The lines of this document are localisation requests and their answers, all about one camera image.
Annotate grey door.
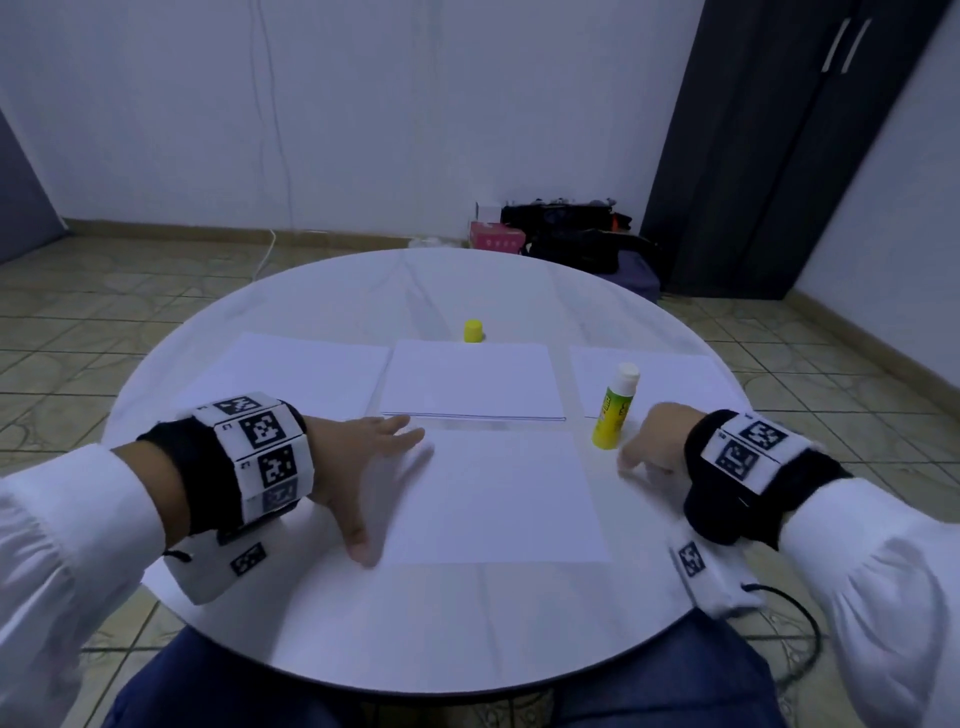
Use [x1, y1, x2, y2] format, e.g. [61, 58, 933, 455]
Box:
[0, 112, 69, 264]

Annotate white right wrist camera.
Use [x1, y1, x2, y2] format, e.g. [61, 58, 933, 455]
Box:
[667, 525, 767, 620]

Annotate person's legs in blue jeans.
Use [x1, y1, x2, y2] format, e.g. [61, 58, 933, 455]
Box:
[102, 607, 789, 728]

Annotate black wristband with markers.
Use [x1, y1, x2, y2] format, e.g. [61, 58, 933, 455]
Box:
[682, 408, 854, 548]
[138, 391, 317, 542]

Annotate white wall cable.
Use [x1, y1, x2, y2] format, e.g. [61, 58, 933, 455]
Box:
[247, 0, 294, 279]

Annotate person's right forearm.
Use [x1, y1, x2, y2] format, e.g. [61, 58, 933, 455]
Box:
[780, 477, 960, 728]

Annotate person's left forearm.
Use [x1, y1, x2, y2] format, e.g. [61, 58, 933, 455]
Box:
[0, 442, 194, 728]

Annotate blue suitcase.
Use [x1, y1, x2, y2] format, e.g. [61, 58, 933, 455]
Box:
[615, 252, 665, 299]

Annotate black wardrobe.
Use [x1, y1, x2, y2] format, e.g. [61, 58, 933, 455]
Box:
[640, 0, 950, 299]

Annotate person's left hand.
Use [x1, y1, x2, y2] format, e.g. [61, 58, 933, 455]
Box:
[304, 414, 426, 567]

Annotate yellow glue stick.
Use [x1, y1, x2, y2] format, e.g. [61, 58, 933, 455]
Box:
[589, 361, 642, 452]

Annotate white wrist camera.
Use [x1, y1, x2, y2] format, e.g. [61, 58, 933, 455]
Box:
[162, 517, 294, 605]
[667, 525, 767, 620]

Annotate black bag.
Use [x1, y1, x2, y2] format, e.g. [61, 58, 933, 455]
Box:
[499, 199, 650, 275]

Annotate white paper stack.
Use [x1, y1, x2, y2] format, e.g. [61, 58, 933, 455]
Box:
[570, 346, 752, 419]
[180, 333, 393, 422]

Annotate black right camera cable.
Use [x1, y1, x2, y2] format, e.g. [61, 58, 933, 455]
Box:
[757, 582, 824, 677]

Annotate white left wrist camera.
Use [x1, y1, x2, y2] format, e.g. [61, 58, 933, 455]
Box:
[162, 517, 294, 605]

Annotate single white paper sheet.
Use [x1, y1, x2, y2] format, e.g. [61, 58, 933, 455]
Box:
[360, 427, 612, 566]
[370, 340, 569, 423]

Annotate pink box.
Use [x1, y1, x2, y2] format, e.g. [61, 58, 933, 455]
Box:
[469, 222, 530, 254]

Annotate person's right hand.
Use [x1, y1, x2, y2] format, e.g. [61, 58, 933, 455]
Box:
[616, 400, 707, 485]

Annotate black left wristband with markers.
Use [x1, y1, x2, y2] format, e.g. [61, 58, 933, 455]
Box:
[138, 391, 317, 542]

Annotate black right wristband with markers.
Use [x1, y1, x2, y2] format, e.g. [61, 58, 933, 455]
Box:
[682, 408, 854, 548]

